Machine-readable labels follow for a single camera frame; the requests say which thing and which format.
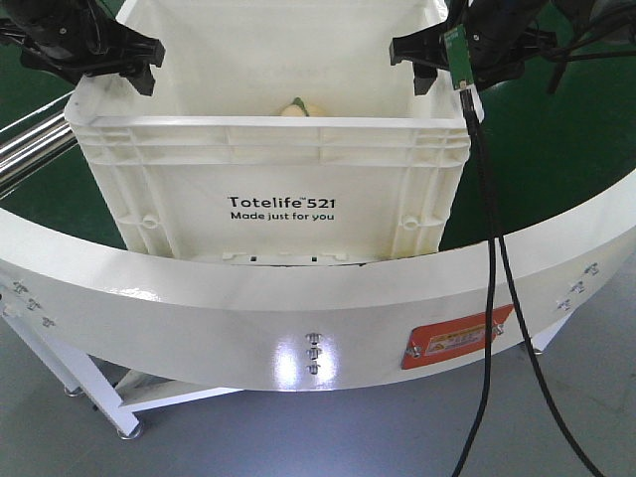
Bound steel conveyor rollers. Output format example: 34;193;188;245
1;91;78;199

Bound yellow smiling plush toy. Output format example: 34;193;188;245
279;97;329;117

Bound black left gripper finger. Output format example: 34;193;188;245
112;24;165;67
119;63;155;96

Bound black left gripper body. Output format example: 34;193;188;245
0;0;125;83

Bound white plastic tote box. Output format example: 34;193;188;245
65;1;470;265

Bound black cable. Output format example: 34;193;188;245
469;98;610;477
448;88;498;477

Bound orange warning label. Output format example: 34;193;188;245
400;312;487;370

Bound green conveyor belt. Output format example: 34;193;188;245
1;45;635;250

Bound white conveyor leg stand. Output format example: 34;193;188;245
1;305;236;440

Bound white round conveyor frame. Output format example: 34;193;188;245
0;167;636;394

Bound green circuit board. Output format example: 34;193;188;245
443;24;474;90

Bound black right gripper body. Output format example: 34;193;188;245
462;0;557;90

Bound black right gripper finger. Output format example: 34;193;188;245
389;28;449;68
412;64;438;95

